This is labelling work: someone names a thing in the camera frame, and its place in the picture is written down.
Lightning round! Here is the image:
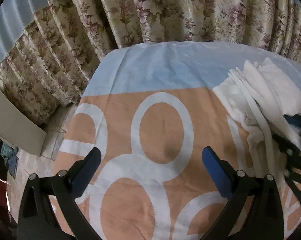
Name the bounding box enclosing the white knit sweater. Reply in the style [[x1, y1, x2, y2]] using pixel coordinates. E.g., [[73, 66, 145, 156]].
[[213, 58, 301, 187]]

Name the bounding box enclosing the teal cloth on floor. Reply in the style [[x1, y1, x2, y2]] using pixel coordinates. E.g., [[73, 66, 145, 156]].
[[1, 143, 19, 179]]

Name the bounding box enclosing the grey board by bed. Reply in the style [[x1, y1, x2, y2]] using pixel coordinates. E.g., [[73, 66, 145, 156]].
[[0, 91, 46, 156]]

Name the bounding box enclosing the blue and orange bedsheet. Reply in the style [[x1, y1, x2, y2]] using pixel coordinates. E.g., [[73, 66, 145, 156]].
[[47, 41, 301, 240]]

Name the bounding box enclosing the floral curtain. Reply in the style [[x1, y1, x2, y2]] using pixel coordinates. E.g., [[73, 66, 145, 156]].
[[0, 0, 301, 125]]

